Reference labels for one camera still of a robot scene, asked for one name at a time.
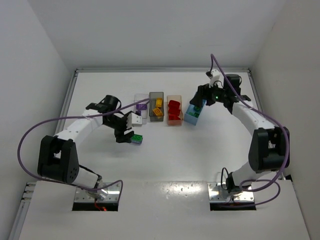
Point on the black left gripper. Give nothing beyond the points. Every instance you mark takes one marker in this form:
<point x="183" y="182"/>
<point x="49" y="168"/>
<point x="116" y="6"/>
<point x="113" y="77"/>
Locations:
<point x="121" y="133"/>

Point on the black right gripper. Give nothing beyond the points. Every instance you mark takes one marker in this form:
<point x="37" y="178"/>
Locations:
<point x="202" y="92"/>

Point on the green lego plate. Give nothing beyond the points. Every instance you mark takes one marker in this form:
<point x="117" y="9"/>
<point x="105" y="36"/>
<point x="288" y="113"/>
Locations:
<point x="196" y="115"/>

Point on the blue plastic container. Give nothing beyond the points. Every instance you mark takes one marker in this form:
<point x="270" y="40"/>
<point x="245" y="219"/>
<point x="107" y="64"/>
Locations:
<point x="193" y="112"/>

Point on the purple lego brick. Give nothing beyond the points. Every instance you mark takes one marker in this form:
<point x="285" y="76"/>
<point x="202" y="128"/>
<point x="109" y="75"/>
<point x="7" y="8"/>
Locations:
<point x="141" y="106"/>

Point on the red lego brick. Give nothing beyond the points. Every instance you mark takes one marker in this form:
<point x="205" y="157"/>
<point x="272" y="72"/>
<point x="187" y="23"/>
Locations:
<point x="174" y="114"/>

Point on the yellow lego brick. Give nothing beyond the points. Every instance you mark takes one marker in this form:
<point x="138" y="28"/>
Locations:
<point x="157" y="112"/>

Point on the yellow butterfly lego piece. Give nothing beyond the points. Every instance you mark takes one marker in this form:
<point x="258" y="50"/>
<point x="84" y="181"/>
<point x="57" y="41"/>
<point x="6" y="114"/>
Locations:
<point x="159" y="102"/>

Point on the purple curved lego piece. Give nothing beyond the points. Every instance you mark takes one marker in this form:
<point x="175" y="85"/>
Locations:
<point x="137" y="141"/>

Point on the red flower lego piece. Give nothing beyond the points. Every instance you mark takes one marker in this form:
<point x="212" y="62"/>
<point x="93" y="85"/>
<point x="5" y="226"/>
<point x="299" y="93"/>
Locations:
<point x="173" y="104"/>

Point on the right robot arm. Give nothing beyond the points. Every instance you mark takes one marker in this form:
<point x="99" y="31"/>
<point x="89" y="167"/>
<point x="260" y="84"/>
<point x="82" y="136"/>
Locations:
<point x="267" y="152"/>

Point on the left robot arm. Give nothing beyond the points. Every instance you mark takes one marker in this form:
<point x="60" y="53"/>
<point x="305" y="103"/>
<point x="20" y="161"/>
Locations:
<point x="58" y="155"/>

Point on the clear plastic container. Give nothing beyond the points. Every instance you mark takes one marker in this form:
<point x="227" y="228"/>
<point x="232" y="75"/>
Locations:
<point x="138" y="97"/>

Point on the tan plastic container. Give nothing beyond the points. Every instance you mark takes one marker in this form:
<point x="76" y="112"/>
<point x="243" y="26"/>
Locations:
<point x="177" y="98"/>

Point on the smoke grey plastic container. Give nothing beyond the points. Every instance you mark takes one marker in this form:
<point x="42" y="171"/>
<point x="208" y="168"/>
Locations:
<point x="153" y="96"/>

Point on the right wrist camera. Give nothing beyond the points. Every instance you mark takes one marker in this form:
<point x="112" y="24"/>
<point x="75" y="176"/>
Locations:
<point x="214" y="76"/>

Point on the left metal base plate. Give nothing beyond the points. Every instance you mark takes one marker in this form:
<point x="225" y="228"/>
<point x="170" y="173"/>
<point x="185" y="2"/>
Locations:
<point x="106" y="195"/>

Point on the metal base plate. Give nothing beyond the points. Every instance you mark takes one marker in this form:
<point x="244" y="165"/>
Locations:
<point x="106" y="195"/>
<point x="218" y="194"/>

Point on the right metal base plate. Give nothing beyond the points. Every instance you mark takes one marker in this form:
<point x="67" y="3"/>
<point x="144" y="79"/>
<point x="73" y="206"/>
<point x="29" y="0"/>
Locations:
<point x="218" y="194"/>

